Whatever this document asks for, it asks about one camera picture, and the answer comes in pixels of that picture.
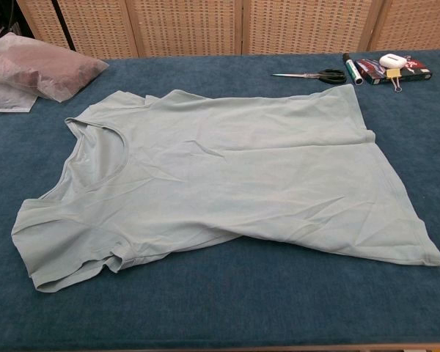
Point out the white earbud case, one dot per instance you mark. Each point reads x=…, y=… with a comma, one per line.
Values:
x=391, y=61

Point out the blue carpet table cover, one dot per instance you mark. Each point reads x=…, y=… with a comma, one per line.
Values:
x=242, y=293

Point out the yellow binder clip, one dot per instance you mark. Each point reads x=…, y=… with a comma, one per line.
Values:
x=392, y=74

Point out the frosted bag with red garment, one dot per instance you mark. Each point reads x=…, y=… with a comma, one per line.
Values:
x=40, y=66

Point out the green white marker pen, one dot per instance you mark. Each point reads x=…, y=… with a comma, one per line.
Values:
x=352, y=69

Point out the light green t-shirt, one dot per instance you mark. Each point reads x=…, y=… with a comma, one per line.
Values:
x=223, y=165

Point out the dark flat card box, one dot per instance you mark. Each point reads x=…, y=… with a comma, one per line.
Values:
x=414, y=72

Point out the woven wooden folding screen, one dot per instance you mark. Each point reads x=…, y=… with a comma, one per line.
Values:
x=187, y=25

